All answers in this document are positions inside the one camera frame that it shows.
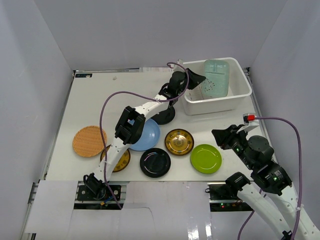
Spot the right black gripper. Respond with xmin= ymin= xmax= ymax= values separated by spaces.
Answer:
xmin=210 ymin=124 xmax=255 ymax=170

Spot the light green ceramic plate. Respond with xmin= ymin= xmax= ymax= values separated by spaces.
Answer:
xmin=201 ymin=59 xmax=230 ymax=99

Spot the blue plastic plate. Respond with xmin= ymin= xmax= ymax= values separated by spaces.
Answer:
xmin=129 ymin=118 xmax=161 ymax=152

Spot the black glossy plate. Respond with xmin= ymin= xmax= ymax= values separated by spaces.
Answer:
xmin=139 ymin=148 xmax=171 ymax=179

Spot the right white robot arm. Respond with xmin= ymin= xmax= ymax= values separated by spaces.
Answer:
xmin=211 ymin=124 xmax=320 ymax=240

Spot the white plastic bin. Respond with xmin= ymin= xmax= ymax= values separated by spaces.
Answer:
xmin=182 ymin=57 xmax=252 ymax=116

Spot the black plate near bin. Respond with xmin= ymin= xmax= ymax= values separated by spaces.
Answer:
xmin=151 ymin=106 xmax=176 ymax=125

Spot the lime green plate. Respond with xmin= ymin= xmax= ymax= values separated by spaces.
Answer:
xmin=190 ymin=144 xmax=223 ymax=175

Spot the large yellow patterned plate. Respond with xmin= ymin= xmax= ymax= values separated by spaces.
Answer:
xmin=164 ymin=128 xmax=195 ymax=156

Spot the small yellow patterned plate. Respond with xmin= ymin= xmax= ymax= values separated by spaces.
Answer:
xmin=100 ymin=145 xmax=131 ymax=173

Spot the blue label sticker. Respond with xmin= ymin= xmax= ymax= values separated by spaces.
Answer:
xmin=74 ymin=73 xmax=93 ymax=78

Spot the woven wicker plate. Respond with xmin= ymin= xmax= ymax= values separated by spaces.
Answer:
xmin=72 ymin=125 xmax=104 ymax=158

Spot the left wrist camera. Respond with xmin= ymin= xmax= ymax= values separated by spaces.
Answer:
xmin=174 ymin=59 xmax=184 ymax=69

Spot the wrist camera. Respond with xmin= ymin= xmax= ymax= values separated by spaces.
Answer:
xmin=236 ymin=113 xmax=260 ymax=134
xmin=174 ymin=59 xmax=184 ymax=69

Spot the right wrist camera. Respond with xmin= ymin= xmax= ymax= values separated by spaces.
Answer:
xmin=236 ymin=113 xmax=260 ymax=134

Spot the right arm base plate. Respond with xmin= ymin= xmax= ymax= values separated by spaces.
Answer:
xmin=204 ymin=183 xmax=253 ymax=213

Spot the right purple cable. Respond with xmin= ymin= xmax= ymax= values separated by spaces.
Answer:
xmin=237 ymin=116 xmax=305 ymax=240

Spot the purple cable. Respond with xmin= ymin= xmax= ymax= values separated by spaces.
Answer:
xmin=99 ymin=61 xmax=190 ymax=210
xmin=237 ymin=116 xmax=305 ymax=240

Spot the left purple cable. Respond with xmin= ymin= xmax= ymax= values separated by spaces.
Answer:
xmin=99 ymin=61 xmax=190 ymax=210

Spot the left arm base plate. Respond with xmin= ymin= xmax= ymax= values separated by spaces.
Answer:
xmin=76 ymin=185 xmax=122 ymax=201

